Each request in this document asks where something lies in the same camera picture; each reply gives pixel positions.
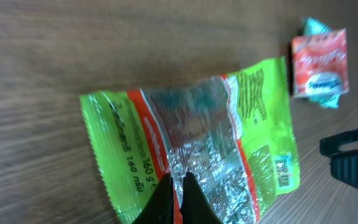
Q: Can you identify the red white small box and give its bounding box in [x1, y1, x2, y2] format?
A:
[291, 29, 349, 98]

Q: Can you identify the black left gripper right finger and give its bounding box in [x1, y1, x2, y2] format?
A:
[180, 172, 222, 224]

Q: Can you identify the light teal wipes packet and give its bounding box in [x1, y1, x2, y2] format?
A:
[303, 17, 340, 109]

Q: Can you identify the green gummy candy bag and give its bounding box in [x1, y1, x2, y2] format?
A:
[80, 57, 300, 223]

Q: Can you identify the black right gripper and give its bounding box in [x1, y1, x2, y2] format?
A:
[319, 129, 358, 189]

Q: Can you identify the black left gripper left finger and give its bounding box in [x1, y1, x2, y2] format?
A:
[132, 173, 174, 224]

